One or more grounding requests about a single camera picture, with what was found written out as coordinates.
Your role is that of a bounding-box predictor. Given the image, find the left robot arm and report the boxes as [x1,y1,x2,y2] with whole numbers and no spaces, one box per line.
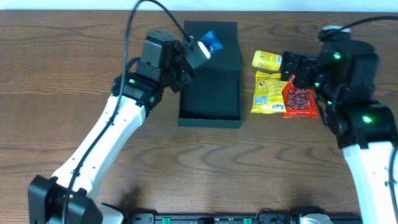
[27,30,211,223]

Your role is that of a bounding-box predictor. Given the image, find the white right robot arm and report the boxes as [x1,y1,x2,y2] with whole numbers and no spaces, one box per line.
[282,39,397,223]

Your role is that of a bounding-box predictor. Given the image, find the yellow plastic bottle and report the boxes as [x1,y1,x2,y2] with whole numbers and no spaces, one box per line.
[252,50,282,72]

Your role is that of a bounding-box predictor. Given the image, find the red candy bag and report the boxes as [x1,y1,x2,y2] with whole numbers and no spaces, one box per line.
[282,75,318,118]

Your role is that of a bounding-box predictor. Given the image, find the dark green box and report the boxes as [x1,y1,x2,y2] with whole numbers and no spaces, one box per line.
[178,21,243,128]

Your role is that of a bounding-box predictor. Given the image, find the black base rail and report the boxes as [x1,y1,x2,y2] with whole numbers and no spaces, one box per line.
[99,203,363,224]

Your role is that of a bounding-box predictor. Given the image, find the blue snack bar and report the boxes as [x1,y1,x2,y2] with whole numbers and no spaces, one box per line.
[197,30,224,59]

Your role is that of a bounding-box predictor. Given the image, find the yellow candy bag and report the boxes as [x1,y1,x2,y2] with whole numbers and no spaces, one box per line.
[251,71,287,114]

